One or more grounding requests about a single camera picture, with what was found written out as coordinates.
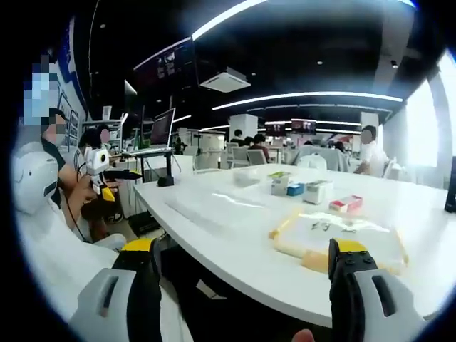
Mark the hanging dark screen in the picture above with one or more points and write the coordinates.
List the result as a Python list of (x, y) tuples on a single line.
[(167, 64)]

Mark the white worn chest device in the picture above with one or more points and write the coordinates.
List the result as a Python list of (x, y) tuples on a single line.
[(33, 178)]

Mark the clear plastic container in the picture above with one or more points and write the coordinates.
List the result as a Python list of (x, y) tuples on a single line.
[(246, 176)]

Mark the ceiling air conditioner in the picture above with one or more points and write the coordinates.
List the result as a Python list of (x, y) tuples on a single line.
[(225, 81)]

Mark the person's right hand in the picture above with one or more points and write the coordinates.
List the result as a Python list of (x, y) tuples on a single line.
[(303, 336)]

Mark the silver laptop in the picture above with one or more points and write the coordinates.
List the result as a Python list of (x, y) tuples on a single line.
[(162, 130)]

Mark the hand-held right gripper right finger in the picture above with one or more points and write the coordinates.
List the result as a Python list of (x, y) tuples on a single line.
[(360, 303)]

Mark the white mesh chair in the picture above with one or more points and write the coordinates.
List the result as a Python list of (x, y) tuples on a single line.
[(256, 156)]

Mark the long ceiling light strip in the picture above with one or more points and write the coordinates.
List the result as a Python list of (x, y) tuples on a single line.
[(228, 19), (306, 97)]

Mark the person's white clothing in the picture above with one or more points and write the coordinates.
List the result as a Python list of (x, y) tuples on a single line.
[(53, 249)]

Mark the black laptop stand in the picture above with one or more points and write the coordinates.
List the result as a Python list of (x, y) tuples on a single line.
[(167, 171)]

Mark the wooden-framed clear tray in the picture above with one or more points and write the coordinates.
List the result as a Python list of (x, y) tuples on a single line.
[(342, 238)]

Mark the red white medicine box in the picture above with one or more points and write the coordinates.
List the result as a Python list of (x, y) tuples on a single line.
[(345, 204)]

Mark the black floor box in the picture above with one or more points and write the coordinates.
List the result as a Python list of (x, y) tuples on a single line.
[(144, 223)]

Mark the black device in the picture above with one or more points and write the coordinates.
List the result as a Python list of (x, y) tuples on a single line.
[(450, 189)]

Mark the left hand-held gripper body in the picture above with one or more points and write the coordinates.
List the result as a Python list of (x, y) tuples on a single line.
[(97, 160)]

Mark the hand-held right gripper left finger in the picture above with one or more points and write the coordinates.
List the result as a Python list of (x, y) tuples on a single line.
[(107, 295)]

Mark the green top medicine box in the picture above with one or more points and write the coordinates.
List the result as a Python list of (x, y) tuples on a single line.
[(279, 174)]

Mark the person's left hand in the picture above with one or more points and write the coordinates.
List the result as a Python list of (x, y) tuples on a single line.
[(85, 192)]

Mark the white blue medicine box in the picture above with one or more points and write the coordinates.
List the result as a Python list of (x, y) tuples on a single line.
[(279, 186)]

